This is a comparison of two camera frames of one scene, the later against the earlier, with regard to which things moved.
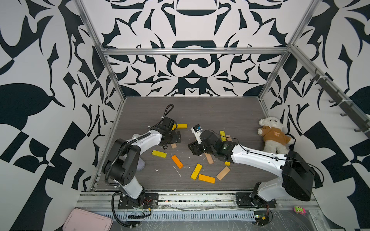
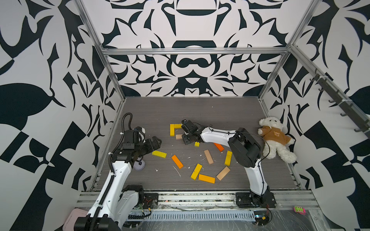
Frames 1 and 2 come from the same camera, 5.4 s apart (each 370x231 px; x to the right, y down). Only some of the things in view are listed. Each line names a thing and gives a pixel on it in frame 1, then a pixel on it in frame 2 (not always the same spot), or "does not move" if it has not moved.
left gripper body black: (172, 138) → (140, 149)
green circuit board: (261, 217) does not move
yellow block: (196, 171) does not move
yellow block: (159, 154) does not move
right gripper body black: (198, 148) → (186, 137)
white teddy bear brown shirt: (275, 140) does not move
